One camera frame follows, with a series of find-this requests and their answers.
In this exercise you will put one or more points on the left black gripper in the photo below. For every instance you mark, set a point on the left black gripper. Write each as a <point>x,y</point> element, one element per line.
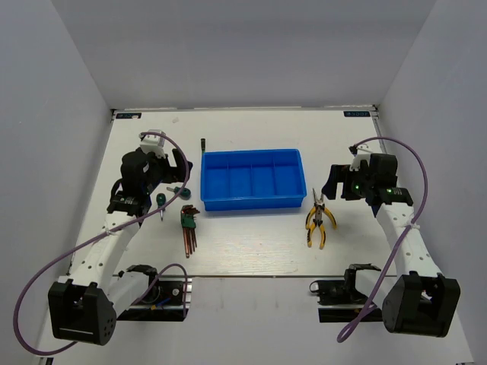
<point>174,174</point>

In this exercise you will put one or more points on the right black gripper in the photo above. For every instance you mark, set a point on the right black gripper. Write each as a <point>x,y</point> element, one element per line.
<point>338,173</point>

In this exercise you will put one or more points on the small green stubby screwdriver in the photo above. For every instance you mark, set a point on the small green stubby screwdriver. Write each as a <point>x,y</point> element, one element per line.
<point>185,193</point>

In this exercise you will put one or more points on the yellow black needle-nose pliers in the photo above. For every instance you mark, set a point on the yellow black needle-nose pliers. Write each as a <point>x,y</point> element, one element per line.
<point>320,209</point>

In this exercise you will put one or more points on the green hex key set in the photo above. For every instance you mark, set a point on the green hex key set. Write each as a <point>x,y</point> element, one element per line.
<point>188,224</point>

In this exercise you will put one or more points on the yellow black cutting pliers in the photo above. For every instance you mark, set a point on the yellow black cutting pliers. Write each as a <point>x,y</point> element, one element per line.
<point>311,225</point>

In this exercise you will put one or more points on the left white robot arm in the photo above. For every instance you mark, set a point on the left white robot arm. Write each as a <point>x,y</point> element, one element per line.
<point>85,306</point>

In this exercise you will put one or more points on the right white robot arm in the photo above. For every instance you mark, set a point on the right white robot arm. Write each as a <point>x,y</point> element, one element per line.
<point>420,300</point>

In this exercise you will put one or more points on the right blue corner label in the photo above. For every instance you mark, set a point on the right blue corner label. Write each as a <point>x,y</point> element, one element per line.
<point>356,114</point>

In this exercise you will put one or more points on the blue corner label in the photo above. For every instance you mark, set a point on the blue corner label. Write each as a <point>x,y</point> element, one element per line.
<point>356,114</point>
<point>128,115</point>

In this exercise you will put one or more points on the blue divided plastic bin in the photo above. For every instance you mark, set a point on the blue divided plastic bin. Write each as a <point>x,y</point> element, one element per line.
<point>252,179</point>

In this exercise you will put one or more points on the left blue corner label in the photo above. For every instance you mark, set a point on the left blue corner label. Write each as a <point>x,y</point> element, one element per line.
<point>128,115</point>

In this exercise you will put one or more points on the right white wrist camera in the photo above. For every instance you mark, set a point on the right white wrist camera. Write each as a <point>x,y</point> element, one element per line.
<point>360,153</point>

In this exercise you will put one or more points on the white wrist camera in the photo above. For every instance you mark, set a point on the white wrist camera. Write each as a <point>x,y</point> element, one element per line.
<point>360,153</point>
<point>153,142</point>

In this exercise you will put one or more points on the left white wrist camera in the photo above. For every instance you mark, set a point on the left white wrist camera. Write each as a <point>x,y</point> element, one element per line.
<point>153,142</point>

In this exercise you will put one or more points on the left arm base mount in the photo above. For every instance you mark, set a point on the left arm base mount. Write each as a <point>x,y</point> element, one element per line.
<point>164,303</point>

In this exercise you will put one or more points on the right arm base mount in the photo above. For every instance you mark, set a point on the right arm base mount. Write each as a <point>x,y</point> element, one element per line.
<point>335,303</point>

